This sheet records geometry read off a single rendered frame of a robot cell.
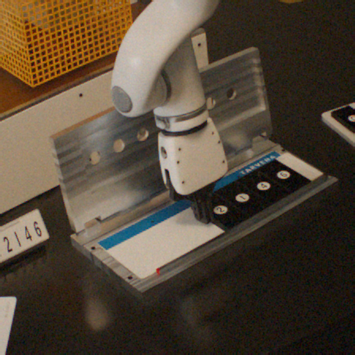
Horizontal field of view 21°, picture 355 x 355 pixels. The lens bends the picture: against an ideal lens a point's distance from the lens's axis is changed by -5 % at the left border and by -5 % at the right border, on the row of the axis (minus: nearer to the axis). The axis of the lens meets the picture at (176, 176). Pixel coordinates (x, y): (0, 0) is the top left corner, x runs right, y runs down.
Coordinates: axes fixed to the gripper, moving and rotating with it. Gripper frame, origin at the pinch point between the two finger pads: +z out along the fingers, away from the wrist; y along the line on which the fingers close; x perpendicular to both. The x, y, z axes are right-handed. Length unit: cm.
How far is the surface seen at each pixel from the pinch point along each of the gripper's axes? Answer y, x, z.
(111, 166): -8.8, 10.8, -9.2
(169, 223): -4.2, 4.5, 1.7
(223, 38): 51, 55, -7
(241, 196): 8.2, 0.2, 1.4
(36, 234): -23.6, 16.6, -1.5
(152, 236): -8.5, 3.5, 1.9
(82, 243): -18.4, 10.0, 0.6
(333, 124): 40.0, 8.6, 2.0
